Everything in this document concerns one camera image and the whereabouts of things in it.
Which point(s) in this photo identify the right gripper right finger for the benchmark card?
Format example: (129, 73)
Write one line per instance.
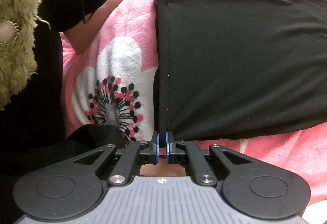
(190, 156)

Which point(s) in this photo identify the black smile t-shirt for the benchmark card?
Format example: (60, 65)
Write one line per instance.
(239, 68)

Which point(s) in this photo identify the pink floral bed blanket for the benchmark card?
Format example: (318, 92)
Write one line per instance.
(115, 78)

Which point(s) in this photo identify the operator right hand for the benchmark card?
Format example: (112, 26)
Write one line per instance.
(162, 169)

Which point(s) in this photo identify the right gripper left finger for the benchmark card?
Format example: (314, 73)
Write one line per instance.
(134, 156)

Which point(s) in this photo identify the operator left hand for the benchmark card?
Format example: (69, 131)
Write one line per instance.
(82, 35)

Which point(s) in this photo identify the green fuzzy jacket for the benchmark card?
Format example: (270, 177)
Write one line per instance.
(18, 22)

